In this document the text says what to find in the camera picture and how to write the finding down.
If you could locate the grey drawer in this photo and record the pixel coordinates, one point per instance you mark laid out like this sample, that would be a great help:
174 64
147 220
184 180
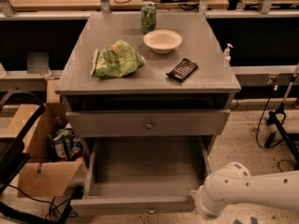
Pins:
143 175
133 123

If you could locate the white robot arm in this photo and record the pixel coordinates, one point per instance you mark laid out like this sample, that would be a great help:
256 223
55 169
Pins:
233 184

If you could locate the grey top drawer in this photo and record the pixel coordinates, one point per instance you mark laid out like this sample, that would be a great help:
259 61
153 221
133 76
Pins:
133 123

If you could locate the grey drawer cabinet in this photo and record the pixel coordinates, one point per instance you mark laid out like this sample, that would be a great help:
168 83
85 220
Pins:
211 87

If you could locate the black snack bar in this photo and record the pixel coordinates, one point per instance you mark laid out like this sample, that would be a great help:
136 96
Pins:
182 70

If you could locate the green chip bag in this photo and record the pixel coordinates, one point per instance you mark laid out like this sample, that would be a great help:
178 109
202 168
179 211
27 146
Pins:
117 60

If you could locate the white bowl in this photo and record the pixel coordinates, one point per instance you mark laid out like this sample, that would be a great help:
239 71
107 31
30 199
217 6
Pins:
162 41

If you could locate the white pump bottle right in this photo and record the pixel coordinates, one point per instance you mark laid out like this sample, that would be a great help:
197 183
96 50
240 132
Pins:
227 52

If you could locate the snack bags in box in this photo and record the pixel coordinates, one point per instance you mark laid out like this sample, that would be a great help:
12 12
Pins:
64 145

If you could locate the green soda can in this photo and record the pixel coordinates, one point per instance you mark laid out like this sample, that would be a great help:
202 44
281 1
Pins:
148 17

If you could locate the black tripod stand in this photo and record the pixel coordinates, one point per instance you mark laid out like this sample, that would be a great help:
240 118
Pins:
278 116

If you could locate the cardboard box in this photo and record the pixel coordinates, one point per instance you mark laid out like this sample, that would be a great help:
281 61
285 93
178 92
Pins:
42 175

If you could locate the black chair frame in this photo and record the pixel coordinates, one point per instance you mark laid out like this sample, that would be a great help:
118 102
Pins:
12 159

